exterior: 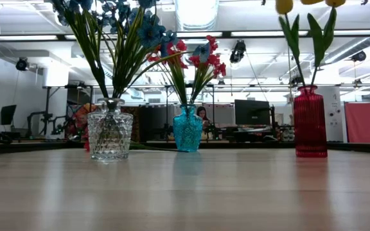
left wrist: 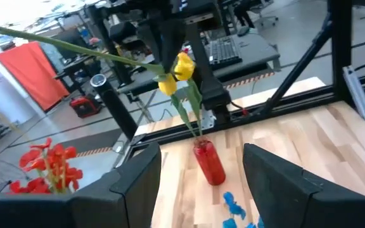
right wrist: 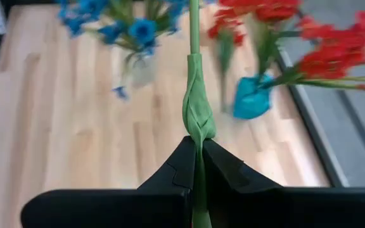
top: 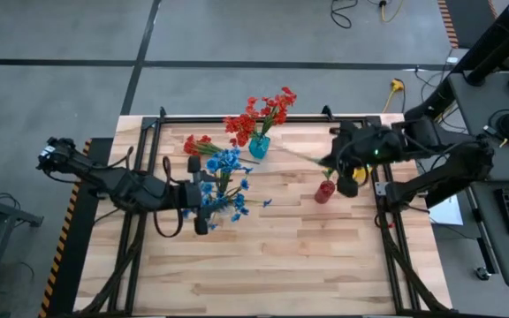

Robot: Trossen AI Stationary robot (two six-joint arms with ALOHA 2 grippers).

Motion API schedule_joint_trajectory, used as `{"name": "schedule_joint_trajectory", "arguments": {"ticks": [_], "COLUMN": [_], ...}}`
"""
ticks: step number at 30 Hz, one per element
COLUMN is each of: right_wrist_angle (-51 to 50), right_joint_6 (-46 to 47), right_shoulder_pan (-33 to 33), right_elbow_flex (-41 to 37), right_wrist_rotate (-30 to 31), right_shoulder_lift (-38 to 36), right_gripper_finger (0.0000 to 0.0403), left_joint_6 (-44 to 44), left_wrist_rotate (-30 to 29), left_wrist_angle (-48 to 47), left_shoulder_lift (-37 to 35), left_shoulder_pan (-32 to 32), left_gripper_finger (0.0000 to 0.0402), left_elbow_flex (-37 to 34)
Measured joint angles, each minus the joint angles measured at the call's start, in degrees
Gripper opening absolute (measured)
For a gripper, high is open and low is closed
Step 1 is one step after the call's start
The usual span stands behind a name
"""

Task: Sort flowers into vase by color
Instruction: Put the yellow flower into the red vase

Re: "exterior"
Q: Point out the clear faceted glass vase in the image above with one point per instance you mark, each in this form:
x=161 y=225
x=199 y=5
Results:
x=109 y=134

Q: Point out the blue artificial flower bunch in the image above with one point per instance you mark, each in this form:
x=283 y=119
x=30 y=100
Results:
x=88 y=48
x=149 y=32

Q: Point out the red ribbed glass vase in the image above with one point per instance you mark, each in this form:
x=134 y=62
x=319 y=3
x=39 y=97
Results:
x=310 y=122

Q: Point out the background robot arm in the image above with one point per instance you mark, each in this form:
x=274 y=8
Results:
x=47 y=117

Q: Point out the teal glass vase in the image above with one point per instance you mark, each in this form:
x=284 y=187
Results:
x=188 y=131

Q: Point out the person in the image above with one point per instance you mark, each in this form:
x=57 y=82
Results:
x=202 y=114

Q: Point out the black partition panel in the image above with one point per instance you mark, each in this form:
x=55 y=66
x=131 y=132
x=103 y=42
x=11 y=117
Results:
x=153 y=123

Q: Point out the large black monitor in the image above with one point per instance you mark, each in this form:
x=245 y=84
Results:
x=252 y=114

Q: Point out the white tower cabinet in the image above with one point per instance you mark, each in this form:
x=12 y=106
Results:
x=336 y=112

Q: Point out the coral partition panel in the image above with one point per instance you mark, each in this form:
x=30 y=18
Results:
x=361 y=123

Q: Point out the small black monitor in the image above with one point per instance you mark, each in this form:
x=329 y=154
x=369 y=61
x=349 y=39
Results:
x=7 y=114

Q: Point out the black ceiling camera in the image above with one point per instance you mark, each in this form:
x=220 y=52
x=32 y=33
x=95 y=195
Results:
x=22 y=64
x=238 y=51
x=359 y=56

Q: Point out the black overhead frame bar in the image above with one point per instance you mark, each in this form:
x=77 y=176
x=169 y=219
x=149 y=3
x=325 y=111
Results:
x=226 y=34

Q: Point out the silver ceiling duct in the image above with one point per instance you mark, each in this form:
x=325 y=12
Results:
x=198 y=13

